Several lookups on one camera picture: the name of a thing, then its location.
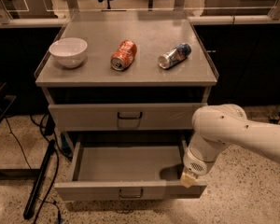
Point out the black floor bar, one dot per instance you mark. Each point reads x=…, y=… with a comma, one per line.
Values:
x=30, y=206

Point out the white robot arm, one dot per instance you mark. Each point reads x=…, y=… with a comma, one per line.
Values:
x=218, y=126

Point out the white horizontal rail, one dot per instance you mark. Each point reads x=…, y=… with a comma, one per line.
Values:
x=203, y=20

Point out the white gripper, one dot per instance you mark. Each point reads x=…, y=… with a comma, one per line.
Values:
x=195, y=164

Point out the blue silver soda can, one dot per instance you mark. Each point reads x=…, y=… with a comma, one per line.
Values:
x=174, y=56

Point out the grey top drawer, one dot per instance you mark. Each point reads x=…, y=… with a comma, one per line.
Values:
x=113, y=117

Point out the grey drawer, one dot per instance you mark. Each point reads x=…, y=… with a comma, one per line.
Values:
x=113, y=117
x=103, y=171

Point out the white ceramic bowl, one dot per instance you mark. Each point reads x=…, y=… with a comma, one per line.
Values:
x=69, y=52

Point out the orange soda can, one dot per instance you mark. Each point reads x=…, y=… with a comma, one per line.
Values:
x=124, y=55

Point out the grey drawer cabinet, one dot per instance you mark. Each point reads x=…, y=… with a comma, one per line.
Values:
x=127, y=71

